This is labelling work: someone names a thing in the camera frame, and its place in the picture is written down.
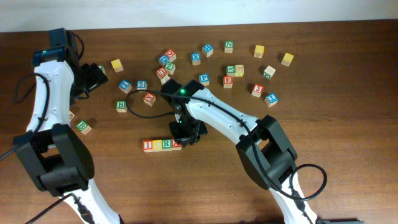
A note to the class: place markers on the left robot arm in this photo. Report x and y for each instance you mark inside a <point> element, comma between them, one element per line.
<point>53,155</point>

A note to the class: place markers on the red E block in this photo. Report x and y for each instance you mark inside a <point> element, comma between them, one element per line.
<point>227,82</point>

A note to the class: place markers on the blue T block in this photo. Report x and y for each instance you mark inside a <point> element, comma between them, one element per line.
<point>125,86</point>

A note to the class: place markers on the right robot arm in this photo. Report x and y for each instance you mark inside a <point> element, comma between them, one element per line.
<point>263,148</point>

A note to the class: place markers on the blue 5 block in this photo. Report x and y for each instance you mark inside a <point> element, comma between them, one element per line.
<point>141,85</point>

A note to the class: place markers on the yellow C block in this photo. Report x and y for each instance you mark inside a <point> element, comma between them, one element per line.
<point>157,145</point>

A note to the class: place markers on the green B block lower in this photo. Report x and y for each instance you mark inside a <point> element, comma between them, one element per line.
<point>83,127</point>

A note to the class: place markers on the blue D block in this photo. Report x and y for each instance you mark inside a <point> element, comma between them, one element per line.
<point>163,59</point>

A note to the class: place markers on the green V block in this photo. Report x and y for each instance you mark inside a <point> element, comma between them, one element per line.
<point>231,70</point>

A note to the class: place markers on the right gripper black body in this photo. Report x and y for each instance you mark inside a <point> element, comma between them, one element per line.
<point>187,127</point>

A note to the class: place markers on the blue H block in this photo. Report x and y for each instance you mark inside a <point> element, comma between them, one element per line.
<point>207,50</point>

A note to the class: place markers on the yellow block upper middle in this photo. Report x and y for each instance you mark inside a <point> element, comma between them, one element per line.
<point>259,51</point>

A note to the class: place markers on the green B block upper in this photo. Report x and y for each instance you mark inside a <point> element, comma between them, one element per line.
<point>121,107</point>

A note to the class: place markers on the red U block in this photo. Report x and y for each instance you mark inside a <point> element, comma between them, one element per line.
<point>161,72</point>

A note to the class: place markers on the red A block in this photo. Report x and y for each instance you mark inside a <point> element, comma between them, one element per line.
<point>175,145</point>

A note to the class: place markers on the blue L block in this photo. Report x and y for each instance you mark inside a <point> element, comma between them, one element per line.
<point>271,100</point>

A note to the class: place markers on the green R block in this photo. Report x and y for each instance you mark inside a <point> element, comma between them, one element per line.
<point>166,144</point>

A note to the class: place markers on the plain wood red-edged block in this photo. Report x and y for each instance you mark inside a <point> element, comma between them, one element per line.
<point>165,79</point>

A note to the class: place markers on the yellow block upper right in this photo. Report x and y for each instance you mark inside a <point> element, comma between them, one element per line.
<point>287,59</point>

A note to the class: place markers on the red I block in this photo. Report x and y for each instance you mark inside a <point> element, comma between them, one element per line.
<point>148,146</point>

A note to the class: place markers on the plain wood O block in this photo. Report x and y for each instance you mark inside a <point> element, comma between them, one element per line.
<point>269,72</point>

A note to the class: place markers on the yellow 8 block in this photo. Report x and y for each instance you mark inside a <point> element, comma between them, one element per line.
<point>239,70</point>

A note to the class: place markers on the yellow block upper left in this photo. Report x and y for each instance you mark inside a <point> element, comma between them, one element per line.
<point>117,65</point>

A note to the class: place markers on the red 3 block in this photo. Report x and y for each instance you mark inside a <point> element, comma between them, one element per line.
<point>257,90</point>

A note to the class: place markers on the green J block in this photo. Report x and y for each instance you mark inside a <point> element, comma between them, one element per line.
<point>102,69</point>

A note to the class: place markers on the blue P block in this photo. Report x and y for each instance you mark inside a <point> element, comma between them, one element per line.
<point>204,79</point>

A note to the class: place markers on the green Z block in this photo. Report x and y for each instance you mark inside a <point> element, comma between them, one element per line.
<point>170,68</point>

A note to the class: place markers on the yellow block far left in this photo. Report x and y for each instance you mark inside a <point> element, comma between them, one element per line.
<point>71,115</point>

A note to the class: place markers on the red Q block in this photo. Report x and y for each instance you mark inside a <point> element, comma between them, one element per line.
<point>171,55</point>

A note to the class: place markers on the blue X block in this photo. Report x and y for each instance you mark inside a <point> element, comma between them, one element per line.
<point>196,58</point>

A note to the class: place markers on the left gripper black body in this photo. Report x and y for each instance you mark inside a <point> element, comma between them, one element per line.
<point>88,81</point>

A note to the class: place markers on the green N block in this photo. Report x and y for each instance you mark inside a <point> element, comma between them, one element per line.
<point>228,46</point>

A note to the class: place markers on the red Y block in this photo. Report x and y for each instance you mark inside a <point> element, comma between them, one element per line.
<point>149,99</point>

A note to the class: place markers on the green b block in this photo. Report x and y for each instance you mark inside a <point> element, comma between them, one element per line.
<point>83,127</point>
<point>121,107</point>

